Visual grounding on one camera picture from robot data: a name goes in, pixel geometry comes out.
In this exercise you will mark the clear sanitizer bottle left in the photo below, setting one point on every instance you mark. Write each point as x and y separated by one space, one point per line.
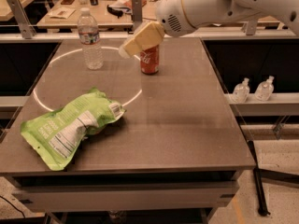
241 91

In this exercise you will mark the clear plastic water bottle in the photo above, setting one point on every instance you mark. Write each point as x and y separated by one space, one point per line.
89 37

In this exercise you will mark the right metal bracket post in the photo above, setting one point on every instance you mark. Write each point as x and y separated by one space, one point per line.
249 27

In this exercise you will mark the clear sanitizer bottle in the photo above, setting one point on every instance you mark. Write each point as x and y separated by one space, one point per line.
265 89
241 91

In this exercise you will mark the white card packet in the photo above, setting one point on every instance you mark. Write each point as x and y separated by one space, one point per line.
62 13

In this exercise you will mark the brown wallet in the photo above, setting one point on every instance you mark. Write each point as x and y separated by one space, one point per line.
67 2

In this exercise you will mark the clear sanitizer bottle right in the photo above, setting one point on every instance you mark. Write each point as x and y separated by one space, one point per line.
265 89

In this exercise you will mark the middle metal bracket post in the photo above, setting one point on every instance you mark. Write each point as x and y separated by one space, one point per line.
136 13

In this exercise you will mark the left metal bracket post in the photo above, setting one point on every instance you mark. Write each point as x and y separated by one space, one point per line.
26 28

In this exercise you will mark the green snack bag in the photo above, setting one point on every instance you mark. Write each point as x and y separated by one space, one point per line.
56 135

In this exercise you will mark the black sunglasses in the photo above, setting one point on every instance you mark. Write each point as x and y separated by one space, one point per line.
118 12

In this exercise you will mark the red cola can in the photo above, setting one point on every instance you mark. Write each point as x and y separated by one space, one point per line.
149 60

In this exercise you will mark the metal bracket post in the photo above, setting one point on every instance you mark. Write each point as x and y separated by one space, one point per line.
26 28
136 13
249 27

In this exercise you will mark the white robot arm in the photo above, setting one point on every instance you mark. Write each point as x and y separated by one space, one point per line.
229 11

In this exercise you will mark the white table drawer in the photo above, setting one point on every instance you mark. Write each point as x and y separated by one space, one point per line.
127 197

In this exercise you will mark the black pole on floor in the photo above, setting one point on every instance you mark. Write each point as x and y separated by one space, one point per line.
262 209

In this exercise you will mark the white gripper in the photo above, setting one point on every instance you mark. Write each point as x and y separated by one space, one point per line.
169 17

